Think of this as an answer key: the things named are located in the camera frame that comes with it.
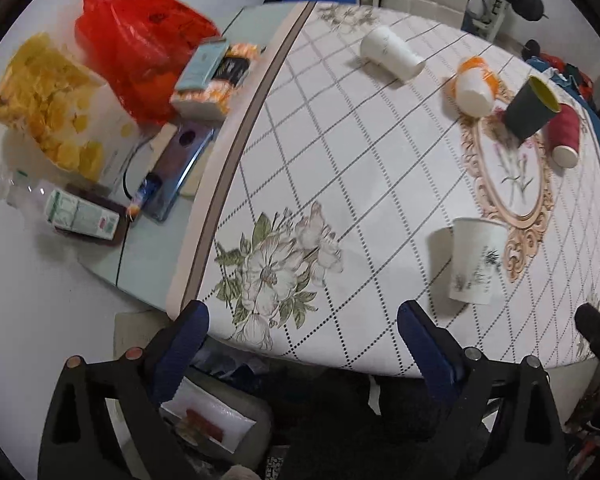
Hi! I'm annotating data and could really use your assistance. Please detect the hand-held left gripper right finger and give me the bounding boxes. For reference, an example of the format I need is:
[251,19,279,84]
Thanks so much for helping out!
[397,300,569,480]

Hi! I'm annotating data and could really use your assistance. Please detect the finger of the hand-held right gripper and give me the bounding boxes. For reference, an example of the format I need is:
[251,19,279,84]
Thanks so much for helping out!
[574,302,600,361]

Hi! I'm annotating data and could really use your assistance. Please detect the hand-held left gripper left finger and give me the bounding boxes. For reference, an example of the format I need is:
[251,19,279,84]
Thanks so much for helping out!
[37,300,211,480]

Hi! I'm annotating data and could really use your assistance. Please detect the white cup with plant print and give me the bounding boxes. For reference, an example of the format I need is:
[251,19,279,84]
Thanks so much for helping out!
[448,217,509,306]

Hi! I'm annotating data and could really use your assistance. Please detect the red paper cup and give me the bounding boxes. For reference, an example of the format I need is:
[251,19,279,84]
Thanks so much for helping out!
[544,103,581,169]

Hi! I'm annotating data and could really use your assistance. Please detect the dark cup with yellow inside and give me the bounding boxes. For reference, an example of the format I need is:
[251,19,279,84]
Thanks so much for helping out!
[503,75,562,141]

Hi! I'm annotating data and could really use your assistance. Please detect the orange and white paper cup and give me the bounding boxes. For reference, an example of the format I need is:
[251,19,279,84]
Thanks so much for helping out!
[450,56,501,117]

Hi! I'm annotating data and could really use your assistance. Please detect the plain white paper cup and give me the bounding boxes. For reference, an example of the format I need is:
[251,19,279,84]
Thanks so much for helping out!
[360,26,427,84]

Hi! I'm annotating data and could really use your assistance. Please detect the white tray with food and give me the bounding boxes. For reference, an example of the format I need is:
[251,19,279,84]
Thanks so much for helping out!
[159,375,274,467]

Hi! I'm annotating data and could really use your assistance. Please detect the white and green box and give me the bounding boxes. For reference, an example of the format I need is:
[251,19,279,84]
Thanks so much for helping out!
[44,188,121,240]

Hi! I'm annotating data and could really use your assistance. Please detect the floral checked tablecloth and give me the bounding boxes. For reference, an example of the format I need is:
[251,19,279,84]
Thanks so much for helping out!
[166,1,600,377]

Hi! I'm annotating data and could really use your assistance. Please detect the purple phone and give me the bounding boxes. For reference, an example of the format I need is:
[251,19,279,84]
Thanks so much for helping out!
[140,127,216,223]

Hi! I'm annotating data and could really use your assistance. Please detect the clear plastic bottle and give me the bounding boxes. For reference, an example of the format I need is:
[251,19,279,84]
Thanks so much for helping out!
[0,169,57,217]

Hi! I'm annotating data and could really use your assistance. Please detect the orange and white tissue pack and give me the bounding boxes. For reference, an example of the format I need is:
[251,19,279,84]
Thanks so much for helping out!
[170,42,259,121]

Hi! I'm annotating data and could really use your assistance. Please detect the pile of coloured clothes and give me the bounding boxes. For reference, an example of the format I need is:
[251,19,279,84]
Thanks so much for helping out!
[522,39,598,97]

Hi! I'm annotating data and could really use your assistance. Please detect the yellow chips bag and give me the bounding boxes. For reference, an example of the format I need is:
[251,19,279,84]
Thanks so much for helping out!
[0,32,137,184]

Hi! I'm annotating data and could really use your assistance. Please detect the black packet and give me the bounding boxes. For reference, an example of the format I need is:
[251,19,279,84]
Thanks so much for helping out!
[212,55,252,87]

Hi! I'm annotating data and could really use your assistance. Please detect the teal box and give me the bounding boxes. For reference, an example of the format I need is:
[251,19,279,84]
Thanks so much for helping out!
[175,42,230,94]

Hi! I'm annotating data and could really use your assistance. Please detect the red plastic bag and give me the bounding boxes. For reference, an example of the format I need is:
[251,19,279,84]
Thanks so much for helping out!
[74,0,222,125]

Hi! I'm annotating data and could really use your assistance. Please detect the black cable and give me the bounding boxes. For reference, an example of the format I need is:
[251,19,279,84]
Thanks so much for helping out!
[122,139,157,207]

